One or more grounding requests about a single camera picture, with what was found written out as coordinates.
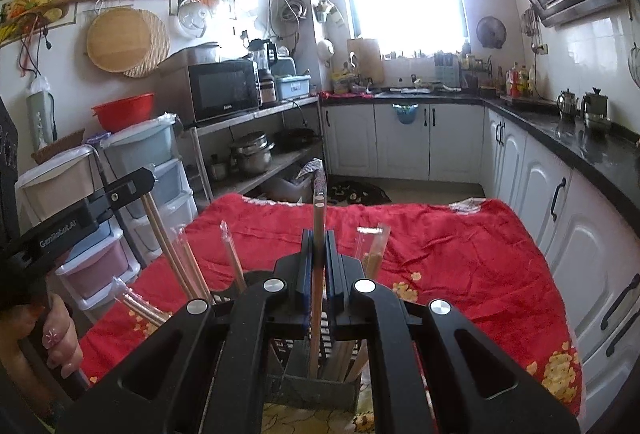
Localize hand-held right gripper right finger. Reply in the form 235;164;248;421
325;230;581;434

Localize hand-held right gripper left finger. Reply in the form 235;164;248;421
55;229;316;434

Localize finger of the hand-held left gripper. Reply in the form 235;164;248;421
90;168;156;215

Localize bare wooden chopstick pair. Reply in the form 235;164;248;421
307;195;328;380

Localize plastic-wrapped wooden chopsticks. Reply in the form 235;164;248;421
356;224;392;287
219;220;249;293
112;277;172;326
176;225;216;303

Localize black plastic utensil basket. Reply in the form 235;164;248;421
212;271;373;414

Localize person's left hand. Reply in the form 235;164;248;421
0;294;83;415

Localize grey-blue plastic drawer unit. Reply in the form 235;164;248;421
100;113;197;265

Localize pastel plastic drawer unit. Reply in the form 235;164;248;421
15;145;142;312

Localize wicker basket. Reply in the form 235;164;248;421
31;129;89;165

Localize red plastic basin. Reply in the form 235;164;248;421
91;92;155;133

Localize dark patterned floor mat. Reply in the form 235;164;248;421
327;181;394;205

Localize white hanging plastic bag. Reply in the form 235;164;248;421
26;76;57;147

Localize red floral blanket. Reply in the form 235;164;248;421
77;193;586;434

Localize stainless steel pot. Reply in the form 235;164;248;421
230;132;276;178

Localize black microwave oven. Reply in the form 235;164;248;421
187;58;262;125

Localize round wooden board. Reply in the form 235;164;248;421
86;8;153;73

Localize round woven mat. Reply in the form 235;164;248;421
124;10;171;78

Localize metal shelf rack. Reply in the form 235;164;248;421
182;96;327;211

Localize teal hanging bag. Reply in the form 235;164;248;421
395;102;420;125

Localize white hanging steamer lid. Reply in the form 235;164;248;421
177;0;209;38

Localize black blender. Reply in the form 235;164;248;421
248;38;279;107

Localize grey plastic dish box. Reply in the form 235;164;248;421
272;74;312;101

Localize wooden cutting board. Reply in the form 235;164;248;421
347;38;385;84

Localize white base cabinets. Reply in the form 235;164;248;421
320;101;640;415

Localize group of condiment bottles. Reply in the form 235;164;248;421
505;62;539;99

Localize black kitchen countertop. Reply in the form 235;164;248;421
320;88;640;217

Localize small steel kettle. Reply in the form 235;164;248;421
556;88;580;121

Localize large steel kettle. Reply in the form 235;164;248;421
581;88;612;131

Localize wide fruit wall poster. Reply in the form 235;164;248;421
0;0;82;48

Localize coiled water hoses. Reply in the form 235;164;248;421
267;0;309;45

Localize round wall exhaust fan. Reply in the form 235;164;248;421
476;16;507;48

